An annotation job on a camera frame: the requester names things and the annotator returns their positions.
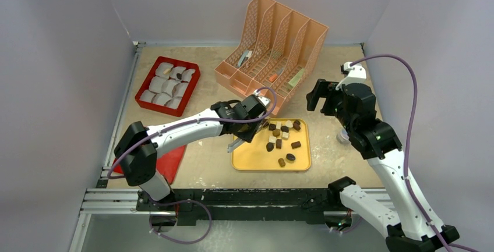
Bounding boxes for metal tongs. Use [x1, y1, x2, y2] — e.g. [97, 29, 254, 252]
[227, 120, 267, 153]

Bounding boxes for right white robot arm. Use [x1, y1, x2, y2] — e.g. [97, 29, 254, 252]
[306, 79, 460, 251]

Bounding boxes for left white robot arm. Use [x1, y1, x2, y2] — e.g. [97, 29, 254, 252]
[112, 94, 271, 211]

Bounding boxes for dark heart chocolate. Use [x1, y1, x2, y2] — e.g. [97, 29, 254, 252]
[266, 142, 274, 152]

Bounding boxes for brown bar chocolate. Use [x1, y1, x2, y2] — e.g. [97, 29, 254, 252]
[291, 141, 302, 149]

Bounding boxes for milk ribbed chocolate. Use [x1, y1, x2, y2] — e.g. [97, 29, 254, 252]
[277, 158, 286, 168]

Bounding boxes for red chocolate box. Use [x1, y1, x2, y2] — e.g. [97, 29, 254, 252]
[135, 56, 201, 117]

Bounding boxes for small clear cup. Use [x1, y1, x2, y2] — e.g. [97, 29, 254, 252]
[336, 129, 351, 145]

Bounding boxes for yellow tray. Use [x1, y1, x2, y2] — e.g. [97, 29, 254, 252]
[231, 118, 311, 172]

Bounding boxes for orange file organizer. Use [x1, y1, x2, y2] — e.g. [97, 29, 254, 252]
[215, 0, 329, 116]

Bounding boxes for red box lid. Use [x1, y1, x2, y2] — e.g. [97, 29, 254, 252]
[108, 143, 186, 186]

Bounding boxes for black base frame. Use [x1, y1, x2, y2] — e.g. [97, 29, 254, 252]
[136, 188, 356, 230]

